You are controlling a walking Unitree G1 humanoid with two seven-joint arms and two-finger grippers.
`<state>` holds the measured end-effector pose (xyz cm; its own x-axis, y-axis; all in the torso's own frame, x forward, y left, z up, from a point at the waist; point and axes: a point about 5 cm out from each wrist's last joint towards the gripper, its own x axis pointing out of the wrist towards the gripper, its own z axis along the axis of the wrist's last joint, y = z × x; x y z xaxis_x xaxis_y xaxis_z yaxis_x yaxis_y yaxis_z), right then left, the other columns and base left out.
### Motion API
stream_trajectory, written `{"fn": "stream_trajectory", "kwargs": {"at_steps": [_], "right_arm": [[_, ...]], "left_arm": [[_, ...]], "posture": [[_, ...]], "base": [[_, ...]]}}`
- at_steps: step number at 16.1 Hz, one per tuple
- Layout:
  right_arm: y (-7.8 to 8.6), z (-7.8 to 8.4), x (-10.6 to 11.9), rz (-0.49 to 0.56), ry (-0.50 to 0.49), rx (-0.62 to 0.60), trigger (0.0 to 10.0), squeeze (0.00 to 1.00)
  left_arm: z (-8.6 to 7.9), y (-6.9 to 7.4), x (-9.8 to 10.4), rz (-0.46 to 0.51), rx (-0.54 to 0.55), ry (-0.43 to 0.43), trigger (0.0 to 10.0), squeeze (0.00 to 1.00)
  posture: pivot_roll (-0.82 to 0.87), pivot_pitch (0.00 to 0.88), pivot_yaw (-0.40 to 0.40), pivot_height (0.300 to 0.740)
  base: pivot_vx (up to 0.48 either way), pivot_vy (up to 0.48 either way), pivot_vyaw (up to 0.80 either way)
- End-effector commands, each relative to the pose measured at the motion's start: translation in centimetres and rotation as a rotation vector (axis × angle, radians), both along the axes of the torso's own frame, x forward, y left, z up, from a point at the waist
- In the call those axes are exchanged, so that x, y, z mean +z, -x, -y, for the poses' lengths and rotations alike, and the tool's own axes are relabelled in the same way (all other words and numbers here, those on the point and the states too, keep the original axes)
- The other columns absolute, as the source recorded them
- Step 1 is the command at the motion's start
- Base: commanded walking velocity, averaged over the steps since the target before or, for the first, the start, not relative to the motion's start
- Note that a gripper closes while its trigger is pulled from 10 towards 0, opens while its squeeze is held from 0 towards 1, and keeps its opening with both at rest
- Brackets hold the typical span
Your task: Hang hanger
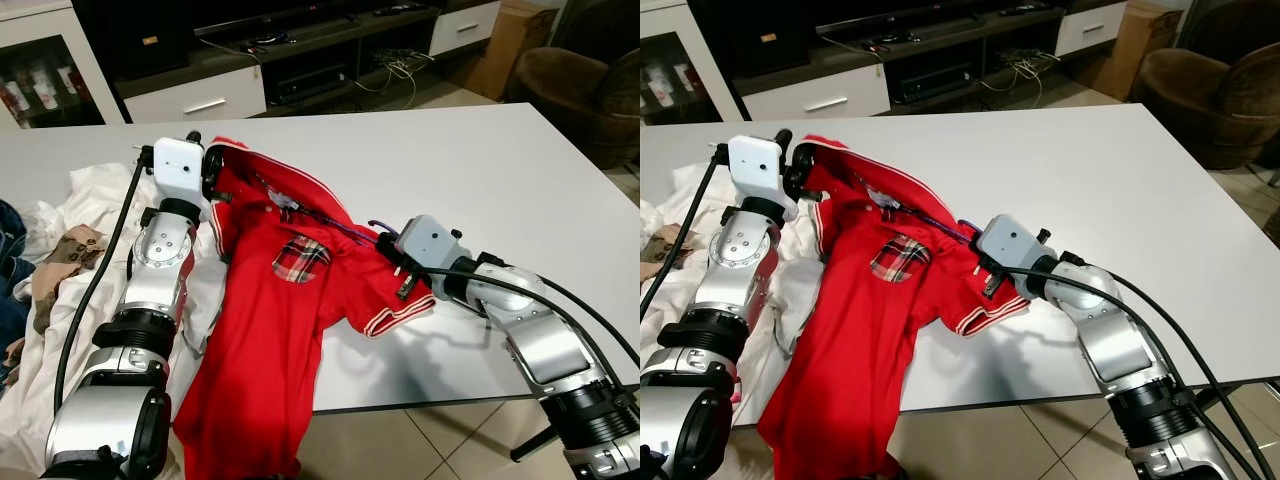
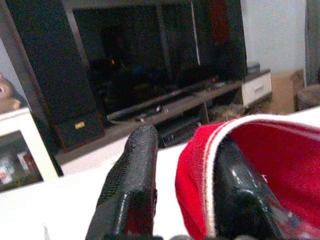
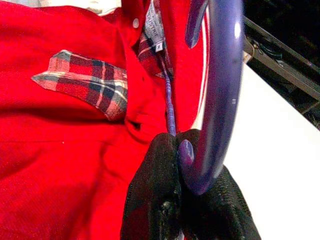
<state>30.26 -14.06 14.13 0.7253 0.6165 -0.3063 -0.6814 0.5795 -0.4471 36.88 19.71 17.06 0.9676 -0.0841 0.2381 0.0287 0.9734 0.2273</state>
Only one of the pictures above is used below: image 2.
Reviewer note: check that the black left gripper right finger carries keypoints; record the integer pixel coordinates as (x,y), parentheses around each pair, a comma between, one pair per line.
(237,200)

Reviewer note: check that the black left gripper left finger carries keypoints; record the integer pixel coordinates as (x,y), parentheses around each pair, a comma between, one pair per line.
(135,175)

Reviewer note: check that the red shirt with plaid pocket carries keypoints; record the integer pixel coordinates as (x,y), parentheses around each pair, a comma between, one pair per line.
(195,162)

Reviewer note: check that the black AV receiver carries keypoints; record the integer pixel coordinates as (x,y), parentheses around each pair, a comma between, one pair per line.
(180,130)

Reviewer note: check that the white and dark TV cabinet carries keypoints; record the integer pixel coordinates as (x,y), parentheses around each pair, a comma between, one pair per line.
(256,88)

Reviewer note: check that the plain brown cardboard box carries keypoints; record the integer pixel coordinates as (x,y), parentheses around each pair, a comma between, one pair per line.
(285,92)

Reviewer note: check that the white glass display cabinet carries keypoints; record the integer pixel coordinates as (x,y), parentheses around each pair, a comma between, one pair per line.
(27,120)

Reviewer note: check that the brown wicker armchair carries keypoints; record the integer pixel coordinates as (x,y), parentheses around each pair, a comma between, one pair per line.
(310,98)

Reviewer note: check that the large black television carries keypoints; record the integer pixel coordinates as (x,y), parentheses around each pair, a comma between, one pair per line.
(137,50)

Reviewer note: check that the tall black loudspeaker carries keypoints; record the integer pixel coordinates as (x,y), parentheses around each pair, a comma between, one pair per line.
(55,75)
(232,37)

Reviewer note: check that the brown plush toy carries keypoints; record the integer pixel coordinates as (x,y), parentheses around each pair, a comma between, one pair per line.
(7,97)

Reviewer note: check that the grey curtain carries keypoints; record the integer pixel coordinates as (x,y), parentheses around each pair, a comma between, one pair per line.
(312,37)

